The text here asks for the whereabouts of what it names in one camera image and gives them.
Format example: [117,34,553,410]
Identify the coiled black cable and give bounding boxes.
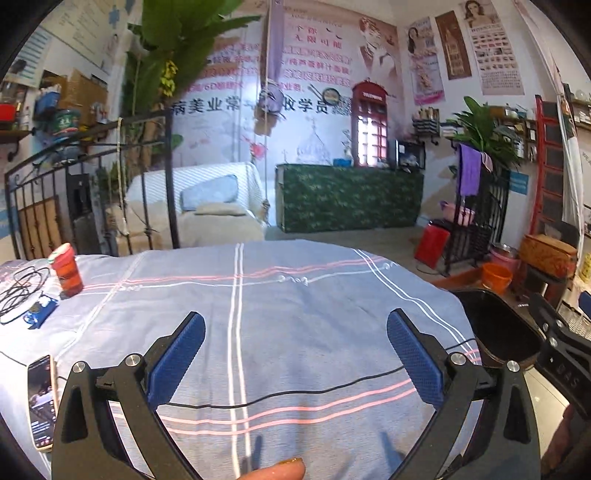
[0,265,52,326]

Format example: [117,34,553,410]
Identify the eyebrow chart wall poster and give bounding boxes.
[459,0,526,96]

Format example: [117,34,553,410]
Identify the yellow banana bunch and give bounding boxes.
[159,60,178,97]

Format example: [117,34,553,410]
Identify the pink basin with metal bowl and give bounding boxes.
[489,244,522,273]

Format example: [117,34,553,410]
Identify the black iron bed frame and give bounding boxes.
[4,113,181,261]

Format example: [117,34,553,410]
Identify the red ladder shelf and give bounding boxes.
[529,95,566,236]

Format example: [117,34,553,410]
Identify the white roll-up banner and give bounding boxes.
[549,46,591,232]

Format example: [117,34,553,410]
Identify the cardboard boxes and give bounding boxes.
[60,69,109,121]

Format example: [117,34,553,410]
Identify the beige cushion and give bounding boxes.
[194,203,247,217]

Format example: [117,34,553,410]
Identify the red bag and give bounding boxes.
[414,225,451,269]

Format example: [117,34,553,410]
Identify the grey blue pillow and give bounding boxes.
[180,174,240,212]

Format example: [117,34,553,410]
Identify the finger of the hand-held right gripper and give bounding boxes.
[529,293,566,352]

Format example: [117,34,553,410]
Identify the wooden wall shelf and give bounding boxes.
[492,104,539,162]

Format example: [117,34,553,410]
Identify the brown tower wall poster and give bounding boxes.
[435,10,472,80]

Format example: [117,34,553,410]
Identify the black metal rack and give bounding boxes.
[443,168,511,275]

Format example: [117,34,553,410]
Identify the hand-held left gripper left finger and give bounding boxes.
[51,311,206,480]

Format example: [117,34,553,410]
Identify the large wall banner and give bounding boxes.
[166,4,400,167]

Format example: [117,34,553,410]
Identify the red telephone booth cabinet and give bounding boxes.
[350,79,389,168]

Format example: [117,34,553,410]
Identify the orange patterned stool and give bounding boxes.
[521,234,579,278]

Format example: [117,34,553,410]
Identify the banana plant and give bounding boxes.
[124,0,262,153]

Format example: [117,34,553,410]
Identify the white storage baskets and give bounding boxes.
[556,277,591,344]

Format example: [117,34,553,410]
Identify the dark trash bin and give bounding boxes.
[450,286,546,370]

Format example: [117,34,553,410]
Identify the green potted plant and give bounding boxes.
[445,96,527,171]

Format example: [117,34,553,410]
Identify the purple towel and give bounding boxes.
[456,143,483,197]

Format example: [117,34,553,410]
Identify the white swing chair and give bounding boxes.
[108,161,269,254]

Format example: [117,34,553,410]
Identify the pink wall poster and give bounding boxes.
[406,17,445,106]

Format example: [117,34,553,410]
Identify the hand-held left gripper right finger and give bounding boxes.
[385,308,542,480]

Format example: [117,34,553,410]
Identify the red paper cup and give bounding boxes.
[48,243,85,298]

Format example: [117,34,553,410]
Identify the black picture frame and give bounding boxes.
[396,140,426,169]

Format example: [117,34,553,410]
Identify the blue device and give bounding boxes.
[23,295,59,329]

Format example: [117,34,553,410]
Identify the wall shelf with bottles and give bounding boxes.
[412,107,441,144]

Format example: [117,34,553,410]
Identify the green floral cabinet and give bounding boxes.
[276,164,424,234]

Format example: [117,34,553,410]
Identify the orange bucket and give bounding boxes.
[481,263,513,296]

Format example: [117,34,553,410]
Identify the green bucket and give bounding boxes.
[53,108,80,137]

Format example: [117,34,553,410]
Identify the person's right hand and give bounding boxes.
[541,401,591,480]

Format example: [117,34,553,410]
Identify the smartphone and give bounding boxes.
[27,354,59,450]

